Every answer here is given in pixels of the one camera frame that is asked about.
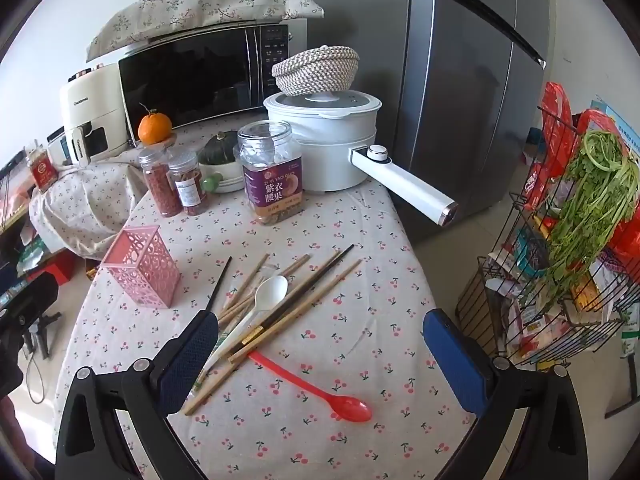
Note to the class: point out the green pumpkin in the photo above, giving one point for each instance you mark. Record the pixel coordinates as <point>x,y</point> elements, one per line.
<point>220,147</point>

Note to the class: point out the wall poster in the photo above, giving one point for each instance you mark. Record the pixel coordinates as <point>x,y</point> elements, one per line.
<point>631,135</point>

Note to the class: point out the disposable bamboo chopstick pair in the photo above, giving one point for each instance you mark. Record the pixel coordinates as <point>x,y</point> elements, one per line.
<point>225,341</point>

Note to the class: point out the grey refrigerator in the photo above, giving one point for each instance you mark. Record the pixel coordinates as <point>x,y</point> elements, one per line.
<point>450,110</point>

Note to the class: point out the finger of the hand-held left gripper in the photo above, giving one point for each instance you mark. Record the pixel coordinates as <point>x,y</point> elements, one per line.
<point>35,295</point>

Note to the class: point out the purple label nut jar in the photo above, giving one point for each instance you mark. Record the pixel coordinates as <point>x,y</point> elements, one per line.
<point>272,185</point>

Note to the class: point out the bunch of chopsticks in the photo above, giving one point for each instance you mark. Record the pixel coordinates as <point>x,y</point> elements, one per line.
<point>300,287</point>

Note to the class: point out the red plastic spoon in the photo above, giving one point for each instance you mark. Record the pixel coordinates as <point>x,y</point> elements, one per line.
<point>350,407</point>

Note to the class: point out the light wooden single chopstick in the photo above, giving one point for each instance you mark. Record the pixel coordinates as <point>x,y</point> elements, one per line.
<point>300,312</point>

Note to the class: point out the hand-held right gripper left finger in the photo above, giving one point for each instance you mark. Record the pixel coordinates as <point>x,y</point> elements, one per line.
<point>192,355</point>

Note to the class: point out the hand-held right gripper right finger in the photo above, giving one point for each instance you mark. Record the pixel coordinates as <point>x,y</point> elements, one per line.
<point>452,360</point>

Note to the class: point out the white electric pot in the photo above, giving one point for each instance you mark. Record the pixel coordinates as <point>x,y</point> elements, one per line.
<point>325,150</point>

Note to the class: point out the red plastic bag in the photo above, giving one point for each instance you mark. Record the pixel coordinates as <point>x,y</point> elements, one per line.
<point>555,125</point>

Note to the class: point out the pile of food packets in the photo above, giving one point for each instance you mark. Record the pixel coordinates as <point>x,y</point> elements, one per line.
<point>530,310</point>

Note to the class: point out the small green ceramic piece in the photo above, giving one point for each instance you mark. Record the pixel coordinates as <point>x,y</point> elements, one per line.
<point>211,183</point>

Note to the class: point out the black tripod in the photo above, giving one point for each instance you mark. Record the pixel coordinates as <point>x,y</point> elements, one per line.
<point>42,335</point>

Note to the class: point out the green leafy herbs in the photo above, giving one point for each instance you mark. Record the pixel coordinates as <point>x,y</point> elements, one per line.
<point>585,210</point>

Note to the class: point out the white plastic spoon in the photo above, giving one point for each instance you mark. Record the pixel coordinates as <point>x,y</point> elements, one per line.
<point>272,290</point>

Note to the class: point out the floral dust cover cloth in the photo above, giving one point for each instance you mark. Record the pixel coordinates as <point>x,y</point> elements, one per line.
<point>200,5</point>

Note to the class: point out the white label spice jar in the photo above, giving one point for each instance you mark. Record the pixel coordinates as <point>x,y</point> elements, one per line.
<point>192,190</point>

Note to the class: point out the black microwave oven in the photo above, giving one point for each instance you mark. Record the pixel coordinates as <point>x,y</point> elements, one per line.
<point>200,80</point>

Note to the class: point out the cream air fryer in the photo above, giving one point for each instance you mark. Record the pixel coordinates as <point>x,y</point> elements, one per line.
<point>95,105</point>

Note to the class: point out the pink plastic utensil holder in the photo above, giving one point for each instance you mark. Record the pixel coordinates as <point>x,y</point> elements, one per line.
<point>145,270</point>

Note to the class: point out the orange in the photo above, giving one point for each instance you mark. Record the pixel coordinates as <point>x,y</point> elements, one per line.
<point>154,129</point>

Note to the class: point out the white dish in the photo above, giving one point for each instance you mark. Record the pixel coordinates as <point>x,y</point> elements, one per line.
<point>231,180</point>

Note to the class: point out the red goji berry jar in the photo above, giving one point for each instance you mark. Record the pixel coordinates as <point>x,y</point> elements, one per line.
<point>162,190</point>

